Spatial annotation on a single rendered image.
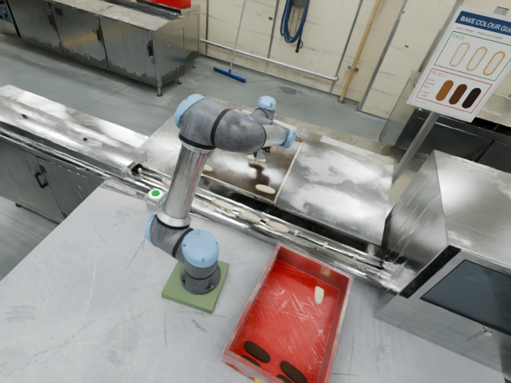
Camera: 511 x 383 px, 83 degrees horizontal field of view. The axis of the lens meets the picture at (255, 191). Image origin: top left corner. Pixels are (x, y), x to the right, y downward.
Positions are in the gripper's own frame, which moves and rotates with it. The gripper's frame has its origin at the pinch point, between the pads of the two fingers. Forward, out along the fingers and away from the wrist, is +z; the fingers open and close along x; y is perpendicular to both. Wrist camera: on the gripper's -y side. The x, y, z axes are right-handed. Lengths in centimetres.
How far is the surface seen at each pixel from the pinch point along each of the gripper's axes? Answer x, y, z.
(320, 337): -75, 46, 3
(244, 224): -38.4, 5.8, 4.4
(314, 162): 12.1, 30.6, 5.4
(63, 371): -108, -29, -5
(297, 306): -67, 36, 4
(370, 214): -13, 62, 5
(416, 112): 122, 105, 30
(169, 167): -12.8, -44.4, 12.2
